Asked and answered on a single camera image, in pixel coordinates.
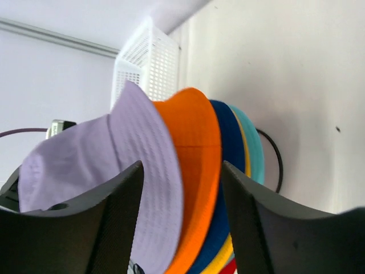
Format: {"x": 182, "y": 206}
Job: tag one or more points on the yellow bucket hat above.
{"x": 222, "y": 254}

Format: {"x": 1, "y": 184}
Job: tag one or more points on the white plastic basket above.
{"x": 150, "y": 59}

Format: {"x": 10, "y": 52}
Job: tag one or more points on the left aluminium frame post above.
{"x": 57, "y": 38}

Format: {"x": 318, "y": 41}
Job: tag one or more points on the blue bucket hat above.
{"x": 225, "y": 171}

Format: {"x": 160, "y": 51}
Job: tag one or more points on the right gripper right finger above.
{"x": 273, "y": 234}

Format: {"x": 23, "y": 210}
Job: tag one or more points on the teal bucket hat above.
{"x": 255, "y": 149}

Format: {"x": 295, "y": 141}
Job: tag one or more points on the lavender bucket hat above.
{"x": 93, "y": 152}

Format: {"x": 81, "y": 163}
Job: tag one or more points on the red bucket hat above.
{"x": 230, "y": 268}

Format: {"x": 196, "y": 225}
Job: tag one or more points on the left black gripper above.
{"x": 9, "y": 193}

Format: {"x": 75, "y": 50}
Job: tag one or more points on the black wire hat stand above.
{"x": 273, "y": 162}

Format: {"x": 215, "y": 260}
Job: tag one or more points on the orange bucket hat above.
{"x": 194, "y": 128}

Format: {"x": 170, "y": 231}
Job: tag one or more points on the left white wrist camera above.
{"x": 58, "y": 126}

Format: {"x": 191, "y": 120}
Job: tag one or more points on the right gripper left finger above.
{"x": 91, "y": 233}

